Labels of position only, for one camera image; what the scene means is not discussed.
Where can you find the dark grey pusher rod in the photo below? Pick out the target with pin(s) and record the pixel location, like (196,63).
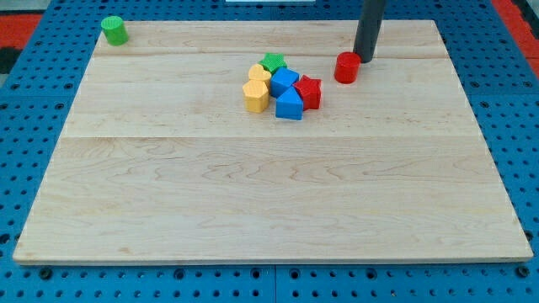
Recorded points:
(368,28)

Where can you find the yellow heart block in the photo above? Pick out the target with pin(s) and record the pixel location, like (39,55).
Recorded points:
(257,73)

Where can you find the blue cube block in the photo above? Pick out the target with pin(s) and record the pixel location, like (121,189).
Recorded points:
(281,80)

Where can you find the yellow pentagon block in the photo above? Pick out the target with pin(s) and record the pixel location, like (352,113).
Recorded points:
(256,96)

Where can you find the red cylinder block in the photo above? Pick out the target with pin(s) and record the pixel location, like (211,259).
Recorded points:
(347,67)

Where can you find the blue triangle block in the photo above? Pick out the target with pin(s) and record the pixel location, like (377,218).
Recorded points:
(289,105)

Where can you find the green star block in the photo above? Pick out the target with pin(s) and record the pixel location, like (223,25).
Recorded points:
(273,61)

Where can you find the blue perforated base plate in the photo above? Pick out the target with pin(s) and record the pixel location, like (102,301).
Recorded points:
(496,75)

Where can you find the red star block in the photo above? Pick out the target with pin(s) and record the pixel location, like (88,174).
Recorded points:
(310,91)

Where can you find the green cylinder block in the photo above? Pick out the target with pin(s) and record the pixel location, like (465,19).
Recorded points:
(114,30)

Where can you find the light wooden board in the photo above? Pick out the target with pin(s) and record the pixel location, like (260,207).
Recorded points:
(160,163)

